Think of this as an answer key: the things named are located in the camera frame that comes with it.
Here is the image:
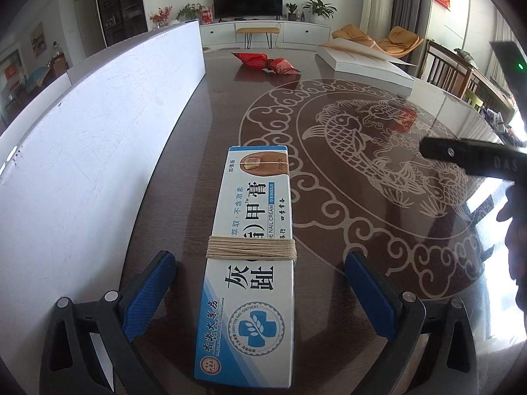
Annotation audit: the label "dark wooden chair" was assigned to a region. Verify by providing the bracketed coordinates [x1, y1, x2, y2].
[424, 39, 474, 95]

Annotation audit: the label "red flowers in vase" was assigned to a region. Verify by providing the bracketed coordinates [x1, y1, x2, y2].
[149, 7, 174, 29]

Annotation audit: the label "framed wall painting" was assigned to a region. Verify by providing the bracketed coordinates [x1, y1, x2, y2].
[31, 21, 45, 58]

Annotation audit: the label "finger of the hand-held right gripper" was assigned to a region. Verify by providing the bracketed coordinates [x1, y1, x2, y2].
[420, 137, 468, 170]

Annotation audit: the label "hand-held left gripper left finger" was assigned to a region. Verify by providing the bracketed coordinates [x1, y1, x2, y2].
[39, 250, 178, 395]

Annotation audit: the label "black display cabinet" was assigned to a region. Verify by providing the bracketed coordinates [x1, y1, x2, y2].
[94, 0, 143, 48]

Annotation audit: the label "orange lounge chair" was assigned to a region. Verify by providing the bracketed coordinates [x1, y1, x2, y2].
[331, 24, 425, 57]

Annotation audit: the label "white curtain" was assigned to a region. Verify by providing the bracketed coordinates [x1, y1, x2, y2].
[360, 0, 397, 36]

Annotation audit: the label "black television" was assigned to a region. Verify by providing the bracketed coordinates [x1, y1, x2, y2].
[212, 0, 285, 20]

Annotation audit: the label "white flat box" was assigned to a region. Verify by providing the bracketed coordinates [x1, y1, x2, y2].
[315, 45, 416, 91]

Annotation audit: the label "bushy green potted plant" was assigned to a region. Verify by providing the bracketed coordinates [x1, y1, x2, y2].
[176, 3, 205, 23]

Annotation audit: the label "white door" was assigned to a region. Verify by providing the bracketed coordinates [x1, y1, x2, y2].
[74, 0, 96, 58]

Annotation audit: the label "wooden bench with metal legs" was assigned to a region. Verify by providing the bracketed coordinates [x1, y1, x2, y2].
[236, 27, 281, 50]

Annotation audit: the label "grey curtain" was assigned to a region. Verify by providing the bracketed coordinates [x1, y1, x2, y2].
[389, 0, 429, 40]

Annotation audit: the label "white television cabinet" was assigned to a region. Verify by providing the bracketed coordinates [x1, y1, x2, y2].
[200, 20, 332, 48]

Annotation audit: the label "person's right hand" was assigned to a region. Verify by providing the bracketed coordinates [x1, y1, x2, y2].
[496, 181, 527, 293]

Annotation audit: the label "large green potted plant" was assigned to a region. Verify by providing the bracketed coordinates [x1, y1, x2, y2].
[302, 0, 337, 24]

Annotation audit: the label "white foam board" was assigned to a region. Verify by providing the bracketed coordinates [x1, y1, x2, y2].
[0, 20, 207, 326]

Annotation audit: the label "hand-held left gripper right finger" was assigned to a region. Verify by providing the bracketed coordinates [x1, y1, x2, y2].
[344, 252, 480, 395]

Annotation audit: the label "blue and white ointment box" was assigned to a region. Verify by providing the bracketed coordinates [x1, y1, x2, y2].
[193, 145, 298, 391]

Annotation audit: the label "red wrapped packet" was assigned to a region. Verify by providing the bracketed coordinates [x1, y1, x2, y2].
[231, 51, 302, 75]

